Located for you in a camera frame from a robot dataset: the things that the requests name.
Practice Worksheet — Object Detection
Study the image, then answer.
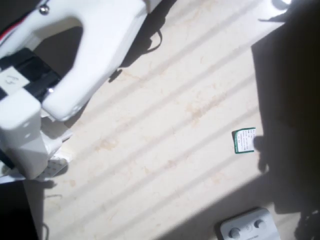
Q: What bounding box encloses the black flat object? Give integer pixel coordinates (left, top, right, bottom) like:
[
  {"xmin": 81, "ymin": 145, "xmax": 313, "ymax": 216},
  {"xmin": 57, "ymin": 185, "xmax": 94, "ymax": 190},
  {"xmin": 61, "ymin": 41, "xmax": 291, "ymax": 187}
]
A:
[{"xmin": 0, "ymin": 179, "xmax": 41, "ymax": 240}]

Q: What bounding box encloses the white device with round buttons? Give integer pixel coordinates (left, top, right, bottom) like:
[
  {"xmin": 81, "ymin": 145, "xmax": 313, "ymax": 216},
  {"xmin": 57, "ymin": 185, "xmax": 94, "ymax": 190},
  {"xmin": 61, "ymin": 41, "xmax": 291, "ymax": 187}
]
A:
[{"xmin": 214, "ymin": 206, "xmax": 281, "ymax": 240}]

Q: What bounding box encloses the thin grey cable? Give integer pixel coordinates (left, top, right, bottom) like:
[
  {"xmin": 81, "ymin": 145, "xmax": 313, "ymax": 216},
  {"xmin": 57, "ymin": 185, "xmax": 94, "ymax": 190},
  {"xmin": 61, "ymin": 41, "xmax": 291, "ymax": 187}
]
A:
[{"xmin": 41, "ymin": 221, "xmax": 51, "ymax": 240}]

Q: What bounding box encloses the red white black servo cable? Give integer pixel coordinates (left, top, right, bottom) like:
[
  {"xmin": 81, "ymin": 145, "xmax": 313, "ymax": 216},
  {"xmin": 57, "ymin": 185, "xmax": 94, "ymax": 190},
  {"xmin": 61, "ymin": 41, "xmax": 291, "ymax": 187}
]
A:
[{"xmin": 0, "ymin": 9, "xmax": 33, "ymax": 45}]

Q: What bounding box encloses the green white label sticker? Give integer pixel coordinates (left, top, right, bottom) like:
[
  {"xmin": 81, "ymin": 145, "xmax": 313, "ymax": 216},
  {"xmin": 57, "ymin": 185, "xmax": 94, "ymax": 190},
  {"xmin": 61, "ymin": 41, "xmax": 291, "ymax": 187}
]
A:
[{"xmin": 231, "ymin": 127, "xmax": 257, "ymax": 154}]

